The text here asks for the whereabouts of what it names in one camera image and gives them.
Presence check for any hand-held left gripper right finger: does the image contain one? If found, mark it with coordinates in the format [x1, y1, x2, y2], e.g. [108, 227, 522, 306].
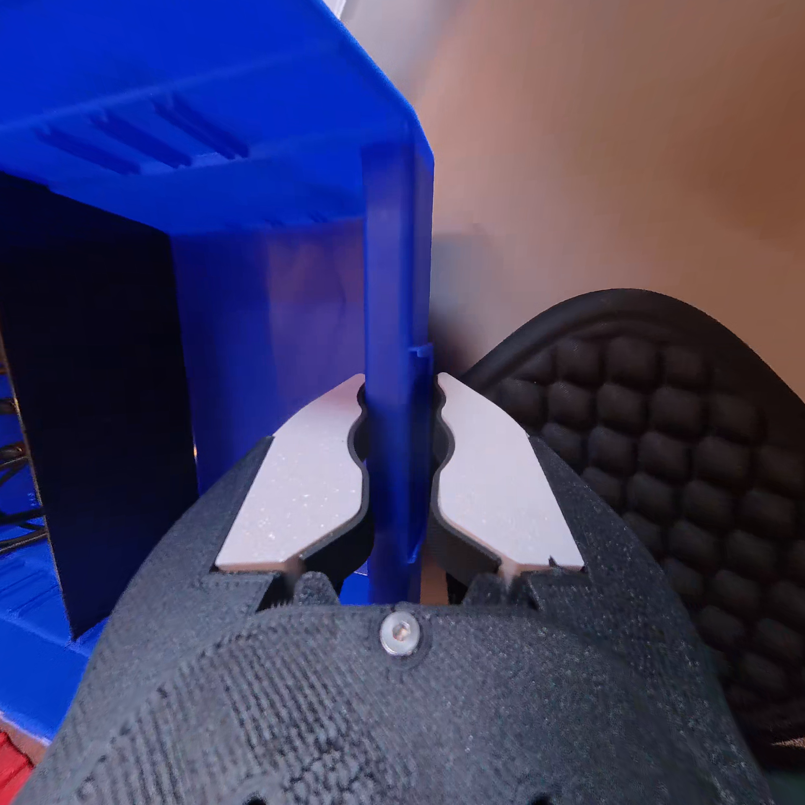
[429, 371, 586, 582]

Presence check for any black divider panel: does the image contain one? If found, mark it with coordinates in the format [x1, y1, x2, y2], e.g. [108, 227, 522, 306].
[0, 173, 199, 639]

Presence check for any red plastic bin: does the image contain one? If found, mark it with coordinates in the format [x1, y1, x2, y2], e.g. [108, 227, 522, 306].
[0, 730, 35, 793]

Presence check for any blue plastic bin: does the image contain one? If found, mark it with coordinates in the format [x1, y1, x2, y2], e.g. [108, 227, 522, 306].
[0, 0, 436, 749]

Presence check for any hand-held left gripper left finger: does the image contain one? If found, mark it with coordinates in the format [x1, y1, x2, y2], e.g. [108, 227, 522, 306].
[214, 373, 378, 576]

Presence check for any black quilted cushion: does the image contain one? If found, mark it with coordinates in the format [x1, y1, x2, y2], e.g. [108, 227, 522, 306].
[462, 288, 805, 765]

